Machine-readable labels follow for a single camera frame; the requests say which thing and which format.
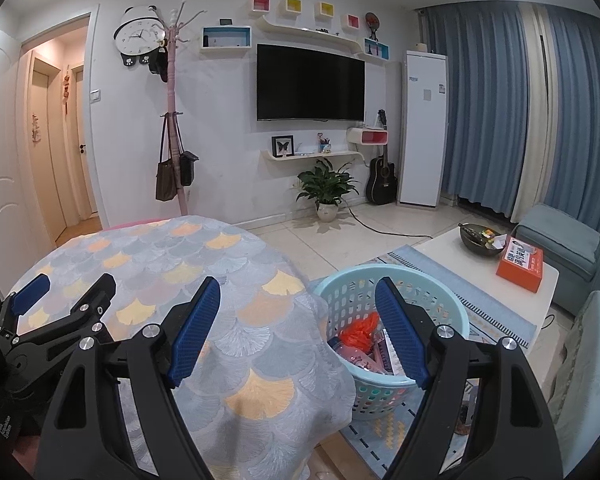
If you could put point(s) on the long curved wall shelf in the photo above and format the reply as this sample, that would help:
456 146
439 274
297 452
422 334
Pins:
310 32

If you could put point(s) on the teal plastic basket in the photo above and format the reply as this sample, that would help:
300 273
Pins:
340 290

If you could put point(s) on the cream curtain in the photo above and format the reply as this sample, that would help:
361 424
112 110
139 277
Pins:
532 135

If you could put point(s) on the orange plastic bag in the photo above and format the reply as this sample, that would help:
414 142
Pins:
362 332

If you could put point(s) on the red and white wall box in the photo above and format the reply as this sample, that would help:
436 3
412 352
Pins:
367 136

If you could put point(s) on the orange tissue box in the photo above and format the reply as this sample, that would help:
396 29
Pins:
522 265

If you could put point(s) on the small blue-lined box shelf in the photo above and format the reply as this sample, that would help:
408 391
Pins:
377 49

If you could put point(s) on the curved white wall shelf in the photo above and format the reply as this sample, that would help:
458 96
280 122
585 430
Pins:
310 156

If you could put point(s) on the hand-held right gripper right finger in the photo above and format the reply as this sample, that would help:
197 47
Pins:
402 335

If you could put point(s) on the white door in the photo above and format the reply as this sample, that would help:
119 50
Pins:
0 160

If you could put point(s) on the white cardboard box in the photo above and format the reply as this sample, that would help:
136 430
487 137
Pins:
392 355

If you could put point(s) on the pink coat rack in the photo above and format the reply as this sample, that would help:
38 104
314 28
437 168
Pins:
171 90

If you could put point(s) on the yellow wall cube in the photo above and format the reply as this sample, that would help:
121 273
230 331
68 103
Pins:
325 10
291 6

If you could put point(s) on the black hanging bag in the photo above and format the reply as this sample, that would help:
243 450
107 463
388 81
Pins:
187 170

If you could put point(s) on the grey-green cushion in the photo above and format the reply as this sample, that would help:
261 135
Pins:
590 360

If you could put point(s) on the blue curtain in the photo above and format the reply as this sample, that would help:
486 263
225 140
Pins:
585 125
480 110

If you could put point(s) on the small pen holder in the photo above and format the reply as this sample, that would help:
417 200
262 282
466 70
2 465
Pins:
325 145

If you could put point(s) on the dark bowl with snacks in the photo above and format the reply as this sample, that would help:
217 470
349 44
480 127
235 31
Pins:
480 242

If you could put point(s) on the dark hanging hat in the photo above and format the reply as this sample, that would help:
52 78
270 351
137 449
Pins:
157 65

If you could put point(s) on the white standing air conditioner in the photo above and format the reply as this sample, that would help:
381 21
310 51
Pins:
422 135

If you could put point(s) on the white coffee table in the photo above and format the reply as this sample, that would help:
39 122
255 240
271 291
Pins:
455 275

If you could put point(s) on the brown hanging bag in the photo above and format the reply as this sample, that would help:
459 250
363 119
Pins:
166 180

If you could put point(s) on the blue-grey sofa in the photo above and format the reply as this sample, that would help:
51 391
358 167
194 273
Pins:
555 240

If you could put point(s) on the panda wall clock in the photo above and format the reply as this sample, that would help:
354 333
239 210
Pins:
137 35

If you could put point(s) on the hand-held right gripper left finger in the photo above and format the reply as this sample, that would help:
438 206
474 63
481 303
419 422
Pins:
192 330

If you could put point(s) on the red wall cube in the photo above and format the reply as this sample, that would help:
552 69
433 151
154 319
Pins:
351 21
261 5

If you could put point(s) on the fan-pattern tablecloth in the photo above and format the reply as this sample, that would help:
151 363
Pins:
180 260

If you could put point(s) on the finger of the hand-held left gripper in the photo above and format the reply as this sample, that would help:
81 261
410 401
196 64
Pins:
30 292
80 315

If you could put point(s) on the black acoustic guitar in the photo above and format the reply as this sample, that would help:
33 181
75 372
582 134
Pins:
381 180

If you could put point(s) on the round fan ornament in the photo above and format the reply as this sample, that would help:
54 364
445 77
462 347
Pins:
373 21

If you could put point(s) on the framed butterfly picture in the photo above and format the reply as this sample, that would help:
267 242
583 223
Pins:
283 146

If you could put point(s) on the black wall television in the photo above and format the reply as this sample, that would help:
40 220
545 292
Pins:
310 82

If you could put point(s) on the potted green plant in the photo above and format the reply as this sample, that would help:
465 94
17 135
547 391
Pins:
327 185

